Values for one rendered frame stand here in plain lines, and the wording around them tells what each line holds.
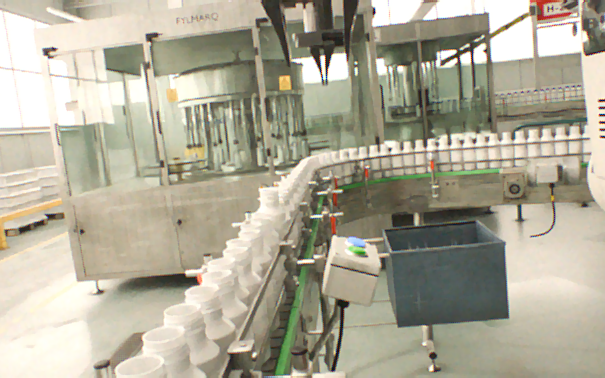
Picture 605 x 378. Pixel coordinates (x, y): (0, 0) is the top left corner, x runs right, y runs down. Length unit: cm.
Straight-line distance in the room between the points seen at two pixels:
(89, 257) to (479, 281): 403
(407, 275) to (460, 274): 14
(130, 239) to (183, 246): 47
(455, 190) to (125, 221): 303
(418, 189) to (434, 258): 130
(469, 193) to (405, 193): 31
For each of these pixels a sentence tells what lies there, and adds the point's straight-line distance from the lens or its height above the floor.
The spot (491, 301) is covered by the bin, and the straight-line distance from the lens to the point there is 160.
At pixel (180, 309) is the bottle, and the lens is 56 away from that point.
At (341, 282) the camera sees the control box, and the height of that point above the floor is 108.
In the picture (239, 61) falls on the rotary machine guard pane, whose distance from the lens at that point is 458.
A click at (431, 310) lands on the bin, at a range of 158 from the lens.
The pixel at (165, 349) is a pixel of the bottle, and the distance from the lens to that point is 48.
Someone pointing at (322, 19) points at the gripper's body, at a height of 151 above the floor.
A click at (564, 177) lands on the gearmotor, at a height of 96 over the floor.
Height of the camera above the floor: 133
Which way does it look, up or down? 8 degrees down
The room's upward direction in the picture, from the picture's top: 7 degrees counter-clockwise
